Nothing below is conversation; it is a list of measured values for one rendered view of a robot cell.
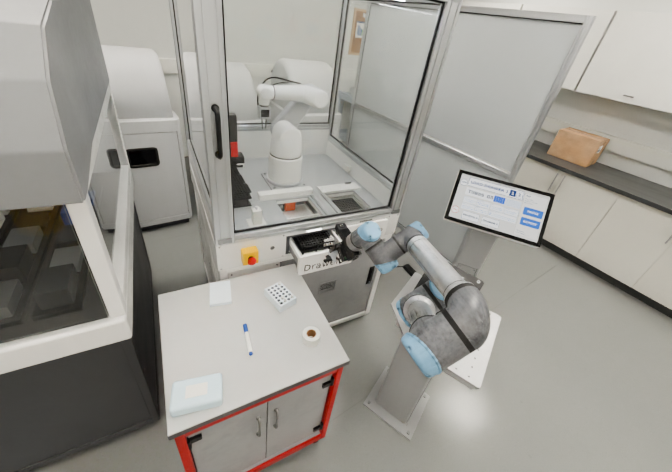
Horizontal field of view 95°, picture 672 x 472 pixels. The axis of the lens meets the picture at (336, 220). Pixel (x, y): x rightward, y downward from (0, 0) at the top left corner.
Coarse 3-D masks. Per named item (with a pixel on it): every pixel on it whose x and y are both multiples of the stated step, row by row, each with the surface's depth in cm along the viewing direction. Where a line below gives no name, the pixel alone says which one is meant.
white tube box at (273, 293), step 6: (270, 288) 137; (276, 288) 138; (282, 288) 138; (264, 294) 138; (270, 294) 135; (276, 294) 135; (282, 294) 137; (288, 294) 137; (270, 300) 135; (276, 300) 132; (282, 300) 133; (288, 300) 133; (294, 300) 135; (276, 306) 133; (282, 306) 131; (288, 306) 134
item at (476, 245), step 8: (472, 232) 188; (480, 232) 186; (464, 240) 196; (472, 240) 190; (480, 240) 189; (488, 240) 187; (464, 248) 195; (472, 248) 193; (480, 248) 191; (488, 248) 189; (456, 256) 206; (464, 256) 198; (472, 256) 196; (480, 256) 194; (456, 264) 203; (464, 264) 200; (472, 264) 198; (480, 264) 196; (472, 272) 201
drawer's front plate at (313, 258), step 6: (318, 252) 142; (324, 252) 143; (300, 258) 138; (306, 258) 140; (312, 258) 141; (318, 258) 143; (324, 258) 145; (300, 264) 140; (306, 264) 142; (312, 264) 144; (318, 264) 146; (330, 264) 150; (336, 264) 152; (342, 264) 154; (300, 270) 142; (312, 270) 146; (318, 270) 148
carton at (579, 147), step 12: (564, 132) 328; (576, 132) 328; (552, 144) 340; (564, 144) 331; (576, 144) 322; (588, 144) 315; (600, 144) 308; (564, 156) 333; (576, 156) 325; (588, 156) 317
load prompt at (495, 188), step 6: (474, 180) 179; (480, 180) 178; (474, 186) 178; (480, 186) 178; (486, 186) 177; (492, 186) 177; (498, 186) 176; (504, 186) 175; (498, 192) 175; (504, 192) 175; (510, 192) 174; (516, 192) 173; (522, 192) 173; (516, 198) 173; (522, 198) 172
